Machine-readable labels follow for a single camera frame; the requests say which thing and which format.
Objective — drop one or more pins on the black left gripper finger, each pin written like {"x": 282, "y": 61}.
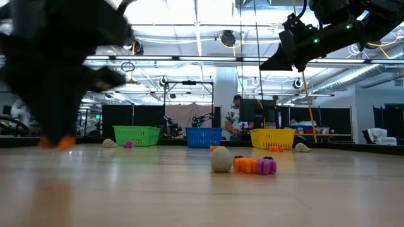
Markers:
{"x": 57, "y": 121}

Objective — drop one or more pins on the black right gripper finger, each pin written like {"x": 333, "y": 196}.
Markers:
{"x": 282, "y": 53}

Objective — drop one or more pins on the orange plastic Halloween toy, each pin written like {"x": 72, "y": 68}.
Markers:
{"x": 276, "y": 148}
{"x": 244, "y": 165}
{"x": 215, "y": 147}
{"x": 67, "y": 142}

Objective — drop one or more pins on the grey plastic skull toy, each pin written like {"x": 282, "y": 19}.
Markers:
{"x": 109, "y": 143}
{"x": 302, "y": 147}
{"x": 221, "y": 159}

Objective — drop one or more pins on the purple plastic Halloween toy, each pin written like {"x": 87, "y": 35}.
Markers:
{"x": 128, "y": 144}
{"x": 266, "y": 166}

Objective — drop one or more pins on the yellow plastic basket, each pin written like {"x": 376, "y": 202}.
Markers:
{"x": 273, "y": 138}

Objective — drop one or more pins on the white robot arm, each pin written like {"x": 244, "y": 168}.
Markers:
{"x": 19, "y": 112}

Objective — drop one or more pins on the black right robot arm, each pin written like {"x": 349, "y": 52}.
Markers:
{"x": 363, "y": 19}

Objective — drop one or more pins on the black spare robot arm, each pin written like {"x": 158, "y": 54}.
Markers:
{"x": 173, "y": 127}

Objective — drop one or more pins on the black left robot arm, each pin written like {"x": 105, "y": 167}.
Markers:
{"x": 47, "y": 25}

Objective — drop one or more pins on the black desk monitor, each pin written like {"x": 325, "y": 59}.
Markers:
{"x": 255, "y": 110}

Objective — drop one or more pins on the blue storage bin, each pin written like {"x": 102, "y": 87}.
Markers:
{"x": 303, "y": 127}

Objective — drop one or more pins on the long ceiling light strip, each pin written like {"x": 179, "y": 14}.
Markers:
{"x": 205, "y": 58}

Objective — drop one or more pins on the green plastic basket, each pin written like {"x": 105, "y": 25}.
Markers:
{"x": 136, "y": 136}

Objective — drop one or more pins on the person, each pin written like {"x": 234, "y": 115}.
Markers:
{"x": 235, "y": 121}

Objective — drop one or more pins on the wooden top standing desk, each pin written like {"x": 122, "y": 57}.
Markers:
{"x": 325, "y": 135}

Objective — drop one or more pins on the white cloth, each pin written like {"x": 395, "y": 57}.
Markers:
{"x": 380, "y": 135}

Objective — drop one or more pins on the pink cloth backdrop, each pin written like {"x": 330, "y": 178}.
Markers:
{"x": 186, "y": 113}

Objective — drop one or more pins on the blue plastic basket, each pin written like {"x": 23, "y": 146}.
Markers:
{"x": 203, "y": 137}

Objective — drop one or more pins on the black framed enclosure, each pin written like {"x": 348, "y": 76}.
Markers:
{"x": 90, "y": 123}

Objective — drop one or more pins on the black camera rig frame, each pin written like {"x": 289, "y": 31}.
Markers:
{"x": 189, "y": 82}

